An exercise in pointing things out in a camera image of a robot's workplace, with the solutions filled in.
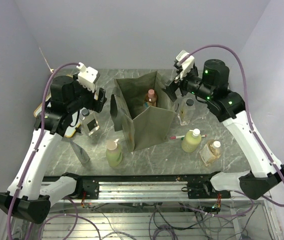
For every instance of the aluminium rail frame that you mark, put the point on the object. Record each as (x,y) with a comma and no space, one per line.
(156,188)

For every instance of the clear perfume bottle, black cap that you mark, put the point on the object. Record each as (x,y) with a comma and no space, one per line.
(186,111)

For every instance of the clear square bottle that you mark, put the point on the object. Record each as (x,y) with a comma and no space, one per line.
(88,120)

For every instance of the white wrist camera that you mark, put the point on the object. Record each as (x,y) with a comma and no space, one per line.
(87,77)
(184,62)

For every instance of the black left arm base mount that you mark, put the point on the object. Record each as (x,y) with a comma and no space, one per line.
(86,187)

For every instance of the olive green canvas bag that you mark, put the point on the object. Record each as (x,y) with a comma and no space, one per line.
(142,127)

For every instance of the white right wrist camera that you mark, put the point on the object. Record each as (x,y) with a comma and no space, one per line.
(184,62)

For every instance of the grey metallic tube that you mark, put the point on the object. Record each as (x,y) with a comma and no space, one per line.
(81,154)

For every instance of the yellow-green pump bottle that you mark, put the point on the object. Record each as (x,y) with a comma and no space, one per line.
(191,140)

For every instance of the orange bottle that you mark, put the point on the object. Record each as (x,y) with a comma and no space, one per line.
(150,99)

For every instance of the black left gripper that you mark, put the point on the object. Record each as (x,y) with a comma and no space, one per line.
(93,104)

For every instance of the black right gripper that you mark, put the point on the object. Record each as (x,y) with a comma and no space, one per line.
(171,88)

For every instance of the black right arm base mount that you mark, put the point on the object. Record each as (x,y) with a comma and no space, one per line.
(199,187)

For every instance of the red and white marker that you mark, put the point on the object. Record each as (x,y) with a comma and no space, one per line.
(182,137)

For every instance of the green lotion bottle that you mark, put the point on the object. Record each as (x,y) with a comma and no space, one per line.
(113,153)

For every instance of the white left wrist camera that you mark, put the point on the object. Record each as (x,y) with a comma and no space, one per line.
(87,77)

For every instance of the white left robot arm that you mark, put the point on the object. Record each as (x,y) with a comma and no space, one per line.
(26,198)

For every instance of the amber liquid bottle, white cap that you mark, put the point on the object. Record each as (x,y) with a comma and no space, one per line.
(210,152)

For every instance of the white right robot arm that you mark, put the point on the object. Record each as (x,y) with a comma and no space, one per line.
(266,171)

